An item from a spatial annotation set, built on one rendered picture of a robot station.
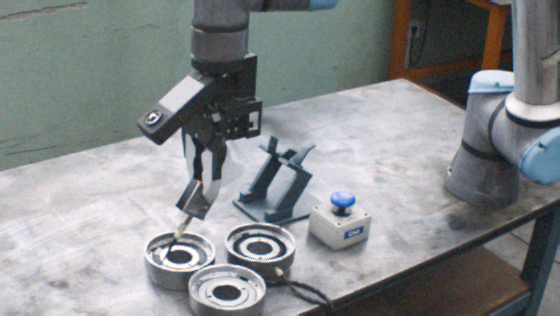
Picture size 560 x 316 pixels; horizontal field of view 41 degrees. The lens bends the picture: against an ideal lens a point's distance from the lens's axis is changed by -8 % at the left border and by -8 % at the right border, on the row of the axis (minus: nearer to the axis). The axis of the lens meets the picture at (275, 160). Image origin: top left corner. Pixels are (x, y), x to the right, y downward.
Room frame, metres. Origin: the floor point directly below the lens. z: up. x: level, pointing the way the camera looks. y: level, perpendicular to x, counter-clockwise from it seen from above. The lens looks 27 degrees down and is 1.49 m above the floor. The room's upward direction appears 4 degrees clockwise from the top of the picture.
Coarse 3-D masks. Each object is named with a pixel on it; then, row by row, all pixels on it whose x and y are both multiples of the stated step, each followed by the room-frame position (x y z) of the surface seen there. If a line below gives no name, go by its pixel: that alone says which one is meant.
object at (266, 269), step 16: (256, 224) 1.05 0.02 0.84; (256, 240) 1.02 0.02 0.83; (272, 240) 1.02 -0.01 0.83; (288, 240) 1.02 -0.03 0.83; (224, 256) 0.99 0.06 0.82; (240, 256) 0.95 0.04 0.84; (256, 256) 0.98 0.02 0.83; (272, 256) 0.98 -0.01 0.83; (288, 256) 0.97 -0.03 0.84; (256, 272) 0.95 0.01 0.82; (272, 272) 0.95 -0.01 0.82
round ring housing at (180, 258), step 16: (160, 240) 0.99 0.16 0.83; (192, 240) 1.00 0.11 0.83; (208, 240) 0.99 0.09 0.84; (144, 256) 0.94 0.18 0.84; (160, 256) 0.95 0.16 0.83; (176, 256) 0.98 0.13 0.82; (192, 256) 0.96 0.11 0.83; (160, 272) 0.91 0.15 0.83; (176, 272) 0.90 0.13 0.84; (192, 272) 0.91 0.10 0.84; (176, 288) 0.91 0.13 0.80
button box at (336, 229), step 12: (324, 204) 1.11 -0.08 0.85; (312, 216) 1.10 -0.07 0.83; (324, 216) 1.08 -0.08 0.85; (336, 216) 1.08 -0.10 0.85; (348, 216) 1.08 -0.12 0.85; (360, 216) 1.08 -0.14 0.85; (312, 228) 1.09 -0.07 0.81; (324, 228) 1.07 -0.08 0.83; (336, 228) 1.05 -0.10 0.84; (348, 228) 1.06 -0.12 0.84; (360, 228) 1.08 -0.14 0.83; (324, 240) 1.07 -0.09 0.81; (336, 240) 1.05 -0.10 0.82; (348, 240) 1.06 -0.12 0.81; (360, 240) 1.08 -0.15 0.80
